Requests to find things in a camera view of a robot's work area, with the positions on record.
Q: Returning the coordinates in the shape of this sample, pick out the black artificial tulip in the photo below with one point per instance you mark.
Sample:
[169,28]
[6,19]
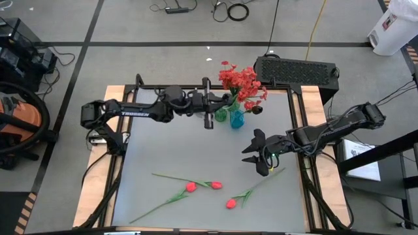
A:
[257,110]

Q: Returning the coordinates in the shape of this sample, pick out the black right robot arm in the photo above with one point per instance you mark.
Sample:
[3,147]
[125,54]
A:
[330,130]

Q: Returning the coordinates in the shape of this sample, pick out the white bin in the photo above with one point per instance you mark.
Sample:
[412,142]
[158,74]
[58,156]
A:
[395,32]

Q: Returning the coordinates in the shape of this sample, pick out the black metal side stand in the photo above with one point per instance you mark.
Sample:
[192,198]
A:
[392,182]

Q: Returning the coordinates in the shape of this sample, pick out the small round green glass vase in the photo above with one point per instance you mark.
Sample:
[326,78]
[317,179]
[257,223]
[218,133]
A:
[220,115]

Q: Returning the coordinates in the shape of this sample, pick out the grey table mat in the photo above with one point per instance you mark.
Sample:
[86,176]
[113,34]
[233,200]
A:
[209,209]

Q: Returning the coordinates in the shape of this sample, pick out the blue glass vase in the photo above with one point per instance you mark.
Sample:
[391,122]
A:
[237,120]

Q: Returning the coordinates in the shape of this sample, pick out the red artificial tulip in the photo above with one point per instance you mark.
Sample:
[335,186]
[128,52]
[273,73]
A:
[216,185]
[231,204]
[191,187]

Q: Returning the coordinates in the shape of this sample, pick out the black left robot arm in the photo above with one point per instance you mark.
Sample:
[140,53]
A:
[137,112]

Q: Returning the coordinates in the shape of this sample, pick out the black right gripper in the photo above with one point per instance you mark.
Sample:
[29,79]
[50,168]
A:
[277,147]

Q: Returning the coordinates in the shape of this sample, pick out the orange and black vacuum cleaner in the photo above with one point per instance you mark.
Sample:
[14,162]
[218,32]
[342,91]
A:
[23,117]

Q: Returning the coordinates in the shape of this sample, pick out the black electronics box stack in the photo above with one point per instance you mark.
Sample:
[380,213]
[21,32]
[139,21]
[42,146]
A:
[19,42]

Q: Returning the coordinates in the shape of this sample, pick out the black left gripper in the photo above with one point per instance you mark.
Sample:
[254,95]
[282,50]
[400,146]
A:
[199,102]

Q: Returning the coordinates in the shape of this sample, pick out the white paper sheet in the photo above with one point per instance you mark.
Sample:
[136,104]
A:
[362,169]

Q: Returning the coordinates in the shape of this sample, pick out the striped hazard floor tape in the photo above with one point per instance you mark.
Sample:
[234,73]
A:
[414,55]
[24,213]

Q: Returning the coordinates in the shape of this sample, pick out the black perforated computer case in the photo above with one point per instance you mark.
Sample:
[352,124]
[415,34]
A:
[294,73]

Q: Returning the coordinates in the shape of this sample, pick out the tall green glass vase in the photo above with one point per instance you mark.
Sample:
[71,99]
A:
[234,107]

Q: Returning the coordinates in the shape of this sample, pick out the black power strip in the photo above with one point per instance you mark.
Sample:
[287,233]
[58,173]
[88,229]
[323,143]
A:
[176,10]

